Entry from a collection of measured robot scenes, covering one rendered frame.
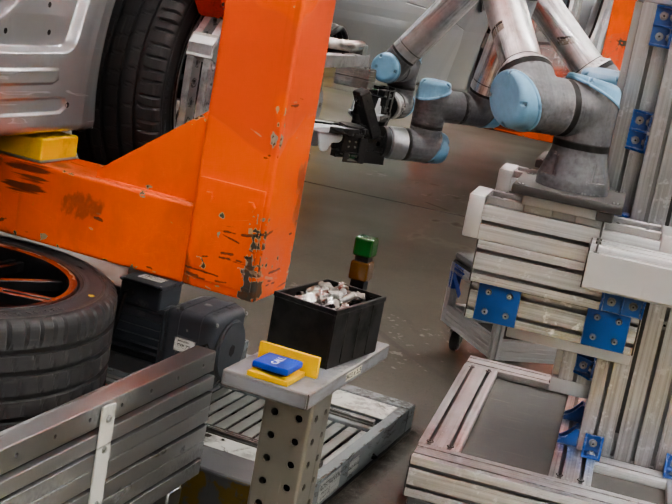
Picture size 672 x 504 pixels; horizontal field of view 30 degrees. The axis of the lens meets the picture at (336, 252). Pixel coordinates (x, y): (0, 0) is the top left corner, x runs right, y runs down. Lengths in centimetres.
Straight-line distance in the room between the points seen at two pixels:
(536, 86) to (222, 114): 61
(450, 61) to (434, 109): 272
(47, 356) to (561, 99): 110
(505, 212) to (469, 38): 309
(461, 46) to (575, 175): 308
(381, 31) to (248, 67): 309
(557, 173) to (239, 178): 65
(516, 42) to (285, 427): 90
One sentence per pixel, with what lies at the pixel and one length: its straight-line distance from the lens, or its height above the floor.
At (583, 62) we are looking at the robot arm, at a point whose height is 105.
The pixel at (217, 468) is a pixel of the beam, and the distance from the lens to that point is 265.
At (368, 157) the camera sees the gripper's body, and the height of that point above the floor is 77.
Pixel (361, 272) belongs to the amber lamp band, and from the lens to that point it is 253.
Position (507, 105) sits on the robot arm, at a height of 97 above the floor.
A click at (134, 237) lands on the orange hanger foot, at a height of 59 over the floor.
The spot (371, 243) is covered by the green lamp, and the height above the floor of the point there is 65.
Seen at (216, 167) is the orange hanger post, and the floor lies 76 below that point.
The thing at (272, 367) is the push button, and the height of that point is 48.
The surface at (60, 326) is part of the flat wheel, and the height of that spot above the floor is 49.
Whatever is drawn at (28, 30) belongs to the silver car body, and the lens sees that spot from 257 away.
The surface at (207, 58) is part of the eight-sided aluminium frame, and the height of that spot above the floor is 93.
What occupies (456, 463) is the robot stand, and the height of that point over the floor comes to 23.
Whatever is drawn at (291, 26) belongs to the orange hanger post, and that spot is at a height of 105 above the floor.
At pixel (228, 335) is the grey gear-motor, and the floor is 36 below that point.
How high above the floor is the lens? 116
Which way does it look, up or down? 12 degrees down
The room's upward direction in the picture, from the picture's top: 10 degrees clockwise
